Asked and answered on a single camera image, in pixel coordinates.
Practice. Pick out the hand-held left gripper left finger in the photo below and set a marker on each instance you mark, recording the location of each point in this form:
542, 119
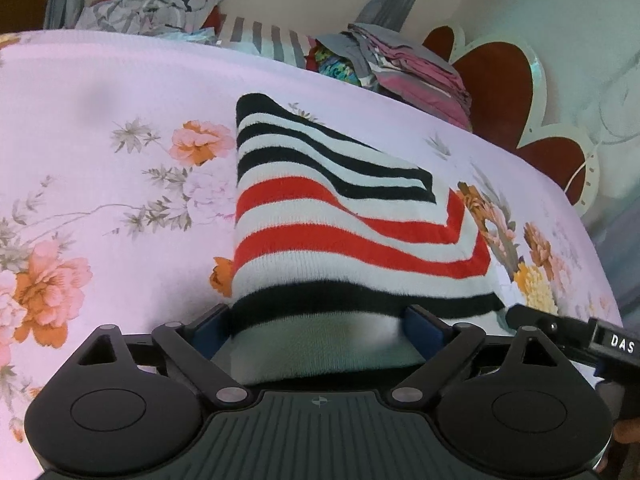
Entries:
210, 331

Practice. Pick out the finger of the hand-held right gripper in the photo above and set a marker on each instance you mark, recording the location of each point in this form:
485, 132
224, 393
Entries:
550, 324

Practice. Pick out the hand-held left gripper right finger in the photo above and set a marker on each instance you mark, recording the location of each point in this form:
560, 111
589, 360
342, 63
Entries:
421, 331

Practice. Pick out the red black striped white sweater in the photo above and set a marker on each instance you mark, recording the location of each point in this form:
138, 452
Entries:
360, 240

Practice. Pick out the stack of folded clothes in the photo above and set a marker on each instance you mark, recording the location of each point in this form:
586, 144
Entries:
410, 72

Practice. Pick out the pile of crumpled grey clothes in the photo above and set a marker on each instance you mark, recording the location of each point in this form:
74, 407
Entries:
150, 10

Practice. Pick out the person's right hand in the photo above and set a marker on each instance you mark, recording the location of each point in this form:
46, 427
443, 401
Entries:
627, 427

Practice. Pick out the pink floral bed sheet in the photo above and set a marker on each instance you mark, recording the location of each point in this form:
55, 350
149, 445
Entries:
115, 220

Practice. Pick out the brown scalloped headboard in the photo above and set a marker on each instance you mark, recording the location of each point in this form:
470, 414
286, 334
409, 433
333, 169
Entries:
505, 95

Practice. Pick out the grey white striped pillow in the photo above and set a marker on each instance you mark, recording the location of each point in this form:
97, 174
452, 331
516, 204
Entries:
265, 40

